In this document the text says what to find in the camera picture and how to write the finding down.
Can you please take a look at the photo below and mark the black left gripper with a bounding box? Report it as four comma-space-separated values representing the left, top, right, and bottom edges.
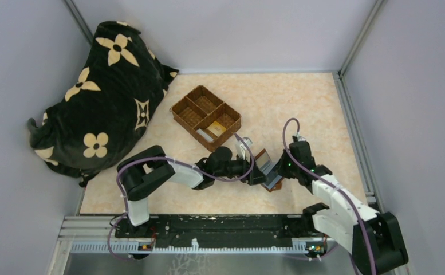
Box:
214, 151, 270, 186

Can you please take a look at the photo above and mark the brown leather card holder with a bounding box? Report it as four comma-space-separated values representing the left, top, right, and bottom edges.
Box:
255, 149, 283, 193

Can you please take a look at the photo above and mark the brown woven divided basket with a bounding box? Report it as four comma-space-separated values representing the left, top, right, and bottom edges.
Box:
170, 85, 242, 152

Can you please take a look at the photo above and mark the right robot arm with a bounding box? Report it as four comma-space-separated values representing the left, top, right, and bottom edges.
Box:
276, 136, 409, 274

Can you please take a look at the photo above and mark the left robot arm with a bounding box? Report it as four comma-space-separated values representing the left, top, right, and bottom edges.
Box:
116, 145, 267, 237

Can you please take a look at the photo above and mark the yellow card in basket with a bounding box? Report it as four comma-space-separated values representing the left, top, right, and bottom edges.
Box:
206, 121, 227, 137

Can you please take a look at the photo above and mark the white card in basket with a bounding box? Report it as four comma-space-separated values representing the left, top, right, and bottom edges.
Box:
196, 129, 214, 143

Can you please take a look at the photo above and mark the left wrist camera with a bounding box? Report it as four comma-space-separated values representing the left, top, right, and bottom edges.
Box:
235, 137, 253, 160

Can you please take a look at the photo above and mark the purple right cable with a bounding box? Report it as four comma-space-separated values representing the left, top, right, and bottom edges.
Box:
281, 117, 377, 275

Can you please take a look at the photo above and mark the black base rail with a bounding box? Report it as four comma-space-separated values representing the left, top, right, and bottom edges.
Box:
70, 213, 327, 255

